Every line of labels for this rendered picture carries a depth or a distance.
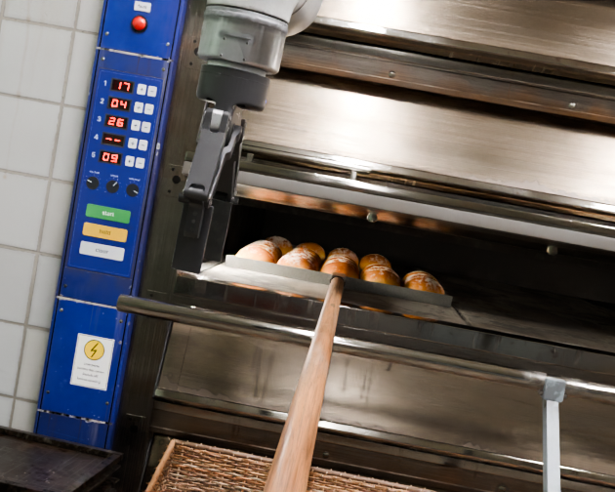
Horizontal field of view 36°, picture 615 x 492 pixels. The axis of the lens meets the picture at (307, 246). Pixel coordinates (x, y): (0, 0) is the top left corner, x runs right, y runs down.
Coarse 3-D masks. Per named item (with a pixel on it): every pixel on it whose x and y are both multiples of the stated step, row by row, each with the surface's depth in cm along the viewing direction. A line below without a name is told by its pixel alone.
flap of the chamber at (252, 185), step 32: (256, 192) 181; (288, 192) 173; (320, 192) 172; (352, 192) 172; (416, 224) 183; (448, 224) 174; (480, 224) 171; (512, 224) 171; (576, 256) 187; (608, 256) 178
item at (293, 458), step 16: (336, 288) 190; (336, 304) 167; (320, 320) 145; (336, 320) 151; (320, 336) 128; (320, 352) 115; (304, 368) 107; (320, 368) 106; (304, 384) 97; (320, 384) 99; (304, 400) 89; (320, 400) 93; (288, 416) 85; (304, 416) 83; (288, 432) 78; (304, 432) 78; (288, 448) 73; (304, 448) 74; (272, 464) 71; (288, 464) 69; (304, 464) 70; (272, 480) 65; (288, 480) 65; (304, 480) 67
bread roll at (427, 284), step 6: (408, 282) 226; (414, 282) 225; (420, 282) 224; (426, 282) 224; (432, 282) 224; (414, 288) 224; (420, 288) 224; (426, 288) 223; (432, 288) 224; (438, 288) 224; (444, 294) 226
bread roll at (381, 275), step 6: (372, 270) 226; (378, 270) 226; (384, 270) 226; (366, 276) 226; (372, 276) 225; (378, 276) 224; (384, 276) 224; (390, 276) 225; (396, 276) 226; (384, 282) 224; (390, 282) 224; (396, 282) 225
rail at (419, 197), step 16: (240, 160) 174; (272, 176) 173; (288, 176) 173; (304, 176) 173; (320, 176) 173; (368, 192) 172; (384, 192) 172; (400, 192) 172; (416, 192) 172; (464, 208) 171; (480, 208) 171; (496, 208) 171; (544, 224) 171; (560, 224) 170; (576, 224) 170; (592, 224) 170
